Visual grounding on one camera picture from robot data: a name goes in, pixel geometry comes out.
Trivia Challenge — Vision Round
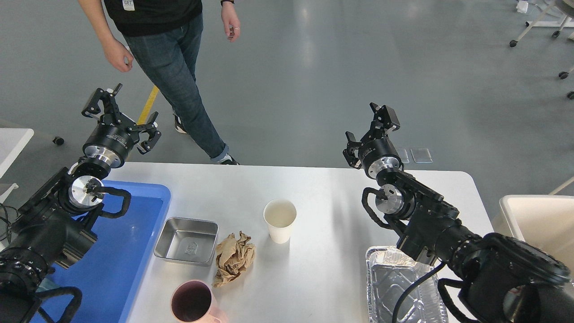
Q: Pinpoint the crumpled brown paper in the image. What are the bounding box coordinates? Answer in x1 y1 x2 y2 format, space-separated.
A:
213 231 256 288

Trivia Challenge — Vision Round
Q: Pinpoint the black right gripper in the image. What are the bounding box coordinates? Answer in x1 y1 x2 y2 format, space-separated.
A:
343 103 403 179

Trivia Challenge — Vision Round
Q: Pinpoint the blue plastic tray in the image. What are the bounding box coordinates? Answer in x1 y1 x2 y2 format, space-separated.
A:
48 180 171 323

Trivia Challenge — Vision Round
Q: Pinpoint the person's left hand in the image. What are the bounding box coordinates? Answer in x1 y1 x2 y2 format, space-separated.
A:
221 0 241 43

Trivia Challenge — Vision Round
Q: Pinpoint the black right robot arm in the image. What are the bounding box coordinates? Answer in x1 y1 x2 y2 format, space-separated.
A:
343 103 574 323

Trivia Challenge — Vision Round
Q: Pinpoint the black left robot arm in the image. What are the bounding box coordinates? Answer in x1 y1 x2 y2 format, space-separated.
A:
0 84 161 323

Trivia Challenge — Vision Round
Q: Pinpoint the white wheeled frame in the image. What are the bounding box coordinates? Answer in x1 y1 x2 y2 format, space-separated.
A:
509 0 574 100

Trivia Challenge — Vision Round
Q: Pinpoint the aluminium foil tray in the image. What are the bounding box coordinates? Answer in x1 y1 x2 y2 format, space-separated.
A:
365 246 448 323

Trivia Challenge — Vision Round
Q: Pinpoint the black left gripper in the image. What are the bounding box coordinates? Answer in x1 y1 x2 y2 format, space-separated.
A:
82 83 161 168

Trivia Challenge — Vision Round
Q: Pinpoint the cream plastic bin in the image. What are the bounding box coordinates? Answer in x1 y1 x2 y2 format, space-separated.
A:
491 195 574 270

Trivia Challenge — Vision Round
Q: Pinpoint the stainless steel square tray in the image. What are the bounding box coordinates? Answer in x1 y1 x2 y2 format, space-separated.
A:
154 217 219 266

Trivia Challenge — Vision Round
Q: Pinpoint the pink plastic mug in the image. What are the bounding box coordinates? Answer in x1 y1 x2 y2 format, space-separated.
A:
170 280 229 323

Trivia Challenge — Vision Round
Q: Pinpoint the person's right hand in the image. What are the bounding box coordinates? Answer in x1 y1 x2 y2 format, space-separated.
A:
102 38 135 72

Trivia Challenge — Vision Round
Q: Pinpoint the white side table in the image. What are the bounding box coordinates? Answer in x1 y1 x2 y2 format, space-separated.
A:
0 127 35 177

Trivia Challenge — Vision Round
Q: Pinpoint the black cable bundle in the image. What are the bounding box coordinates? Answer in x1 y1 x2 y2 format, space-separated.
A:
0 203 18 243

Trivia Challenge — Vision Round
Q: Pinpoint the white paper cup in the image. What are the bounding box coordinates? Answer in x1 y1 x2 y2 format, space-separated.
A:
264 200 297 244

